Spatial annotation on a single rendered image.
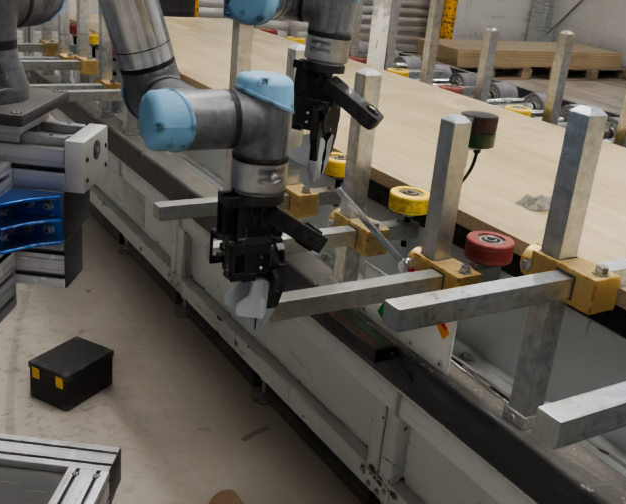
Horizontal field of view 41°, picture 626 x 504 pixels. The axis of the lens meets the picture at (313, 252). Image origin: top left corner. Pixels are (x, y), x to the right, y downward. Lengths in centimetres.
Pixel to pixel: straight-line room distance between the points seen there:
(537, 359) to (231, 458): 127
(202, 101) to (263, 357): 154
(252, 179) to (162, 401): 157
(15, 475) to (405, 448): 86
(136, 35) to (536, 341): 69
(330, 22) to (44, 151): 52
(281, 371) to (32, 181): 115
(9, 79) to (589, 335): 105
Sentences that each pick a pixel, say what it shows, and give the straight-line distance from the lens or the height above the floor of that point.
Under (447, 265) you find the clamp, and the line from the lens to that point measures 137.
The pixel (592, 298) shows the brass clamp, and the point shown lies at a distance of 114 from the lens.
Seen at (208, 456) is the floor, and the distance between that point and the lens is 234.
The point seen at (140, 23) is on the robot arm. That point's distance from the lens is 111.
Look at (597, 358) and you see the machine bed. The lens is 146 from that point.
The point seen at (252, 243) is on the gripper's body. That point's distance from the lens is 110.
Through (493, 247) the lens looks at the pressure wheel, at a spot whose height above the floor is 91.
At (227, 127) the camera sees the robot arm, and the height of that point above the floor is 112.
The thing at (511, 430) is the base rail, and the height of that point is 70.
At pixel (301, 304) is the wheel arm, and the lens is 121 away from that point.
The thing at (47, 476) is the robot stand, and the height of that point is 21.
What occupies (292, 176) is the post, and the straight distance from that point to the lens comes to 177.
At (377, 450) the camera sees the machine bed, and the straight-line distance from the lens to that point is 203.
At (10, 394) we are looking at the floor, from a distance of 264.
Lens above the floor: 136
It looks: 21 degrees down
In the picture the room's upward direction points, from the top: 6 degrees clockwise
